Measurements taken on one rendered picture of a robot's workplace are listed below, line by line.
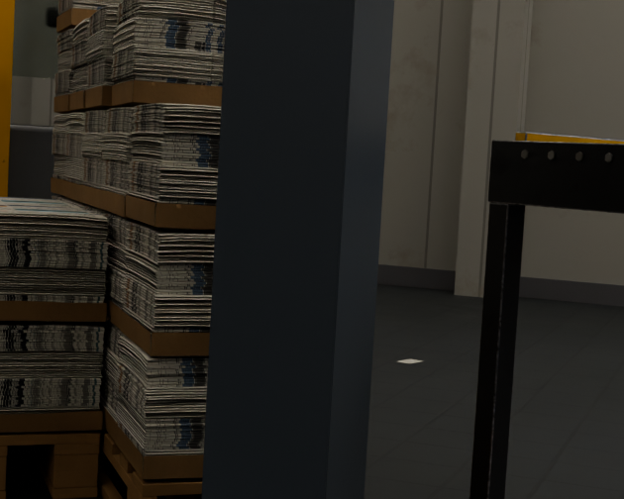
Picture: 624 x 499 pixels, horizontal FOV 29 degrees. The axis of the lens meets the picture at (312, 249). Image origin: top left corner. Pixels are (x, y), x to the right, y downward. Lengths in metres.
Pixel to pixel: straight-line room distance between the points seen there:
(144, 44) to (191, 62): 0.10
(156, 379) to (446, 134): 5.27
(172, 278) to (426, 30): 5.36
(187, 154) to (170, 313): 0.29
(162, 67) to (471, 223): 4.73
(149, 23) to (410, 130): 5.02
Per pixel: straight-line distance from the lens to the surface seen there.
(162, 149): 2.15
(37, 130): 3.95
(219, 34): 2.48
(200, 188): 2.16
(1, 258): 2.52
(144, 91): 2.43
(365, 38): 1.79
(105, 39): 2.73
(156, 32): 2.45
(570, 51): 7.21
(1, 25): 3.82
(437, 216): 7.32
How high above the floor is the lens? 0.74
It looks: 4 degrees down
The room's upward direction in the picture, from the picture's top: 3 degrees clockwise
